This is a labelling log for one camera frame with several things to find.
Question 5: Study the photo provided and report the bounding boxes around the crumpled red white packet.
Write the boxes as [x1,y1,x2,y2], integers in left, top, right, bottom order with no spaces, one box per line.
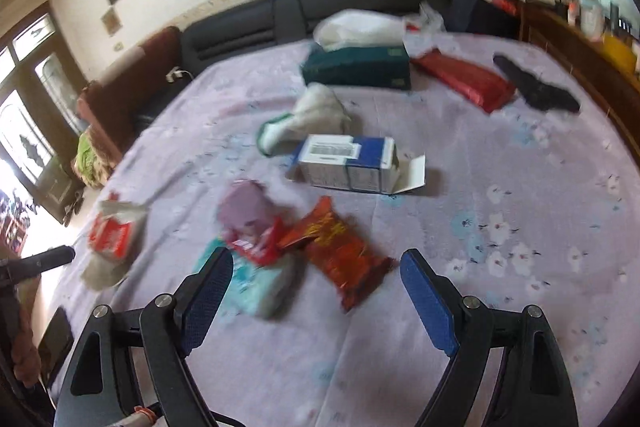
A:
[80,192,149,292]

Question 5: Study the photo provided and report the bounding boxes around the white jar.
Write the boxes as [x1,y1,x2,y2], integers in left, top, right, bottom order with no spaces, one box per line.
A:
[579,1,604,40]

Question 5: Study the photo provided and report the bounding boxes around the red white candy wrapper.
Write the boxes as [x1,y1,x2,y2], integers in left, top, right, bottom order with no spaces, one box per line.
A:
[227,216,286,266]

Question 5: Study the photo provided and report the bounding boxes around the black leather sofa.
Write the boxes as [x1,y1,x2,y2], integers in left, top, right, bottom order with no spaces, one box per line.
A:
[134,0,454,128]

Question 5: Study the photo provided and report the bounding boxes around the wooden glazed door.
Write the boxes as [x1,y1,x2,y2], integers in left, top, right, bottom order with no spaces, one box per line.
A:
[0,1,87,229]

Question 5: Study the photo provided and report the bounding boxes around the teal tissue pack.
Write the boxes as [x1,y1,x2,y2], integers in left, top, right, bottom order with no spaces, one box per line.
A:
[192,239,304,321]

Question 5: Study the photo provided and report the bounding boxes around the purple floral tablecloth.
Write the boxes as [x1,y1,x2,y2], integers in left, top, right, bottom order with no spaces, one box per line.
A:
[50,29,640,427]

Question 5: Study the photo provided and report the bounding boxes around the green tissue box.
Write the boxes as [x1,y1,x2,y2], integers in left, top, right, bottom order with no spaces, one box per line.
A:
[299,9,412,92]

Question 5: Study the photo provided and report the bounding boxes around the black bag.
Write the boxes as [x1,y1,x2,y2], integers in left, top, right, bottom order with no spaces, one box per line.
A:
[444,0,521,39]

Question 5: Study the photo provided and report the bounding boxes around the brown armchair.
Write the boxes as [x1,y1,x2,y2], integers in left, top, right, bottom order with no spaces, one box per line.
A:
[77,25,184,168]

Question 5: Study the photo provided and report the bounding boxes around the red foil packet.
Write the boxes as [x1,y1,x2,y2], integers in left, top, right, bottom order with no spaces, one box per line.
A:
[410,48,517,114]

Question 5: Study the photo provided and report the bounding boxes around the pink crumpled wrapper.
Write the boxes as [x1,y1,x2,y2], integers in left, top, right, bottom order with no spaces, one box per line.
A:
[217,180,274,236]

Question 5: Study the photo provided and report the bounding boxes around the blue white medicine box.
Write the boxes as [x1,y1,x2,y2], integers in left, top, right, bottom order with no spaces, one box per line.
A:
[285,134,427,196]

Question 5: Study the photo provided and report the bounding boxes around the green cloth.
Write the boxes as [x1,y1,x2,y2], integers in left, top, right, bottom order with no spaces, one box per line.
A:
[72,131,109,180]

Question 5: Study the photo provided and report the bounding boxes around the small wall notice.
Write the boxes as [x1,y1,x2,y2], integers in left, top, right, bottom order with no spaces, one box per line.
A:
[101,6,124,33]

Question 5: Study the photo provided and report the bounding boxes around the black flat object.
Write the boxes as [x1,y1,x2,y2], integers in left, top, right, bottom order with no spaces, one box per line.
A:
[37,306,75,378]

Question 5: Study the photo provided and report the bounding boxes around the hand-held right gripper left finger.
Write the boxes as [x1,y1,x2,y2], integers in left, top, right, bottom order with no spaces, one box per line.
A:
[54,246,235,427]

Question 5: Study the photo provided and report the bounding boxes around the yellow tape roll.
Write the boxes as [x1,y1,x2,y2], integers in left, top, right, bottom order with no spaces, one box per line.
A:
[602,34,639,73]

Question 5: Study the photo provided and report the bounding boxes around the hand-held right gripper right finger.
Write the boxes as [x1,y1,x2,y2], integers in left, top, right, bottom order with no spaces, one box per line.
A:
[399,248,580,427]

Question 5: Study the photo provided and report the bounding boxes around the black toy gun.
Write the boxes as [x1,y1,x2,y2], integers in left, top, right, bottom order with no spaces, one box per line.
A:
[492,53,581,113]

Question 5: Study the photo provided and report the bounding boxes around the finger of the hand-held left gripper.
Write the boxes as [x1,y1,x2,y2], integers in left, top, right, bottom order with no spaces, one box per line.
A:
[0,245,76,284]

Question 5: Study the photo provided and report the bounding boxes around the wooden cabinet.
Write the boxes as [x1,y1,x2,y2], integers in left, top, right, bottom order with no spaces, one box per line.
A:
[519,1,640,168]

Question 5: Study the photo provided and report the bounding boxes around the red snack packet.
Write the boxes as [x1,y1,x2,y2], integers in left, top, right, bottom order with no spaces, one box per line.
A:
[279,195,396,313]

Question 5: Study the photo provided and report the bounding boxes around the person's left forearm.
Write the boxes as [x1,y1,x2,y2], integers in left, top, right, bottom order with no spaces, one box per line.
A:
[9,301,44,389]

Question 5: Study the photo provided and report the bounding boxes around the slippers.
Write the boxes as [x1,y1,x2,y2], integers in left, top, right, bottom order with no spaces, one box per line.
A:
[62,190,86,226]

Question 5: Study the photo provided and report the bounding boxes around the white plastic bag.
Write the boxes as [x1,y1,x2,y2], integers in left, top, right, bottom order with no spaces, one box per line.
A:
[404,1,446,33]

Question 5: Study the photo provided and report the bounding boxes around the white sock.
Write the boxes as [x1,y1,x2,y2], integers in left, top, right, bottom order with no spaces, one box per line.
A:
[257,82,354,157]

